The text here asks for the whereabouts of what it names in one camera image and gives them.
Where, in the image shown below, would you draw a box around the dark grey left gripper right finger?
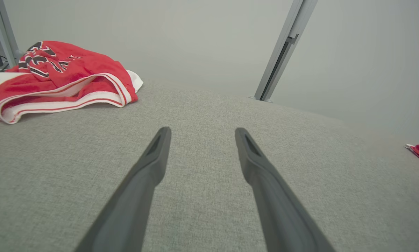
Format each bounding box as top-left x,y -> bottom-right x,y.
234,127 -> 337,252

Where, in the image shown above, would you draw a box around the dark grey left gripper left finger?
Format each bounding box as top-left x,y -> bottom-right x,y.
74,126 -> 172,252

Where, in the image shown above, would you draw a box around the red garment with striped trim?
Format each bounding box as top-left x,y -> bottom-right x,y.
0,40 -> 144,125

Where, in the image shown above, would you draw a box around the grey metal partition post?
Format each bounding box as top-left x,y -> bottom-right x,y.
253,0 -> 319,103

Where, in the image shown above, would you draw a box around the grey metal frame post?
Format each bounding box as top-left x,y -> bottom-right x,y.
0,0 -> 22,68

